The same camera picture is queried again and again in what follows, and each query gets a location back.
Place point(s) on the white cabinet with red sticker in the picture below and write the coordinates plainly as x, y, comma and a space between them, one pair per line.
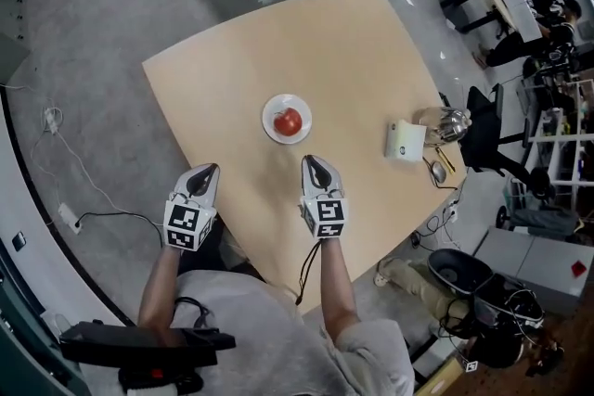
533, 259

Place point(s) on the person's grey shirt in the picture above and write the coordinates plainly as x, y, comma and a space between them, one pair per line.
269, 338

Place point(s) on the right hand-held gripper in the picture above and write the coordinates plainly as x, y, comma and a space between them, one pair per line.
330, 215

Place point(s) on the person's left forearm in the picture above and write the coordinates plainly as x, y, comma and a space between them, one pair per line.
160, 287

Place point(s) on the black device with red button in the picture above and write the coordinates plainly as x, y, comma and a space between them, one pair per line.
139, 345

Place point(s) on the black office chair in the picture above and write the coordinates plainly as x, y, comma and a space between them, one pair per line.
485, 130

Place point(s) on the white shelf rack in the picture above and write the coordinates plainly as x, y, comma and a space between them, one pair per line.
561, 153

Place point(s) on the red apple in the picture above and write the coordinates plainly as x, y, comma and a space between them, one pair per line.
287, 121

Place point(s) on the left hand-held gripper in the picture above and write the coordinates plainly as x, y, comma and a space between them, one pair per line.
188, 222

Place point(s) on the grey metal cabinet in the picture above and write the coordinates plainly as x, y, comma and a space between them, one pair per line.
11, 46

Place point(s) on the white round plate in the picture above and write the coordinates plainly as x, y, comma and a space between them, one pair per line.
278, 103

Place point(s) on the yellow pen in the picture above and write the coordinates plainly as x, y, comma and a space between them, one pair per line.
446, 160

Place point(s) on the person's right forearm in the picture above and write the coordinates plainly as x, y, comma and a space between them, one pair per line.
336, 283

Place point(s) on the grey computer mouse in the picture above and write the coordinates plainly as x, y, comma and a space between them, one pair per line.
439, 171

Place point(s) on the white cardboard box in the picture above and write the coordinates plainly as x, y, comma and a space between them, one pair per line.
406, 141

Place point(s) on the black round bin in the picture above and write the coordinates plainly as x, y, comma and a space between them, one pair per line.
457, 271

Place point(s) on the small white power strip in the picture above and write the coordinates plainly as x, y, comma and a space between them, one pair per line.
450, 213

